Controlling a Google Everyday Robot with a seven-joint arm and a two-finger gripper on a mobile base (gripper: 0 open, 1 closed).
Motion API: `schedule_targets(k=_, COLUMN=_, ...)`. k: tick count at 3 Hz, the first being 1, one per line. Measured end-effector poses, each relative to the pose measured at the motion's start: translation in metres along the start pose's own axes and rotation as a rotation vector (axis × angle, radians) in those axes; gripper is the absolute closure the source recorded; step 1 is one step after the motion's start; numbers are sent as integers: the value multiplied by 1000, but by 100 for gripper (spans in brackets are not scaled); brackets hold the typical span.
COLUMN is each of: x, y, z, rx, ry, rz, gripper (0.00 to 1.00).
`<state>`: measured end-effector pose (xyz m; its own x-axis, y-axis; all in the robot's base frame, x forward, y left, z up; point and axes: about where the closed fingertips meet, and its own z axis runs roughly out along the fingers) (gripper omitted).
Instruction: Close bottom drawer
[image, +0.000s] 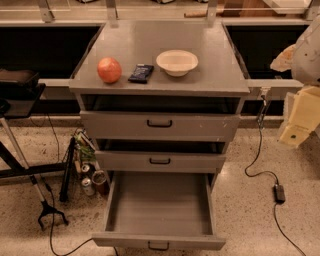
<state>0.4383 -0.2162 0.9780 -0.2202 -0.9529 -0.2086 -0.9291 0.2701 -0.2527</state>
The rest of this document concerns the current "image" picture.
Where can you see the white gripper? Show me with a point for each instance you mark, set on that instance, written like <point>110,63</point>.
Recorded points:
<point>307,61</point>

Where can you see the grey bottom drawer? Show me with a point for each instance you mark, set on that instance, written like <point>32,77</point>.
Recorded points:
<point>159,211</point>

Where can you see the grey drawer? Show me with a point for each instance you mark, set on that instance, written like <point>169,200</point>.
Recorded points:
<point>159,211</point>
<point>159,126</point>
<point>159,162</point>

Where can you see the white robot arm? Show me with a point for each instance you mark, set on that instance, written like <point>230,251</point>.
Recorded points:
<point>303,60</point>

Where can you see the grey wooden drawer cabinet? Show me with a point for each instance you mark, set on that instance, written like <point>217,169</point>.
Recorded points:
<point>215,87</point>

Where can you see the grey middle drawer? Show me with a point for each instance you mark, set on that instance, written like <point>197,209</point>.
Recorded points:
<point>159,162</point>

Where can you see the grey top drawer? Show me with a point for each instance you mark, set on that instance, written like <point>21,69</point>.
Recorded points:
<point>159,126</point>

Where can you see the black power adapter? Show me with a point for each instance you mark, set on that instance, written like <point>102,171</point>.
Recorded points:
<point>279,194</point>

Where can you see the white bowl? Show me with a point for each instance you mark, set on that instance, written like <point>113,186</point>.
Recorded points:
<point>177,63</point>

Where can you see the dark blue snack packet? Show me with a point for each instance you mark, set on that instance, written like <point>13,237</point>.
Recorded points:
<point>141,73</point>

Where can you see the red apple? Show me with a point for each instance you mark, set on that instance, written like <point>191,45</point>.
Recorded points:
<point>109,70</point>

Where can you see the brown glass jar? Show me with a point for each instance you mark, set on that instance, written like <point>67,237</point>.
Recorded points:
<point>99,179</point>

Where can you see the green snack bag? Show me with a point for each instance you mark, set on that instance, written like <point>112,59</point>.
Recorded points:
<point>84,146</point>

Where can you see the silver soda can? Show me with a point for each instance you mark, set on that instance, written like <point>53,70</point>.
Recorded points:
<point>88,187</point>

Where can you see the black tripod stand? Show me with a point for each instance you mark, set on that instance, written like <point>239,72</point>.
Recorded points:
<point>17,169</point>

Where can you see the black tray on stand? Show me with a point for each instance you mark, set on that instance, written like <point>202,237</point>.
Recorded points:
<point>20,90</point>

